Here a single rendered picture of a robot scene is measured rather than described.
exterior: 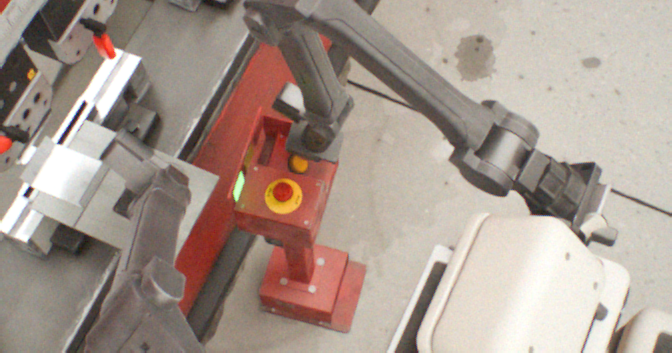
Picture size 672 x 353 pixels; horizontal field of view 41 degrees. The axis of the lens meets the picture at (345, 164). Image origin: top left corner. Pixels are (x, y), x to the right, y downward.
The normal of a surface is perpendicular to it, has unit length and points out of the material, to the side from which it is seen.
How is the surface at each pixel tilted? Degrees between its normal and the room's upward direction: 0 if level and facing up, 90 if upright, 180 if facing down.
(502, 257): 43
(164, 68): 0
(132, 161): 37
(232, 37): 0
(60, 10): 90
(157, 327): 25
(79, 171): 0
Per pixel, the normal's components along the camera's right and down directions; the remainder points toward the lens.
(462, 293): -0.62, -0.56
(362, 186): 0.00, -0.40
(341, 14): 0.44, 0.01
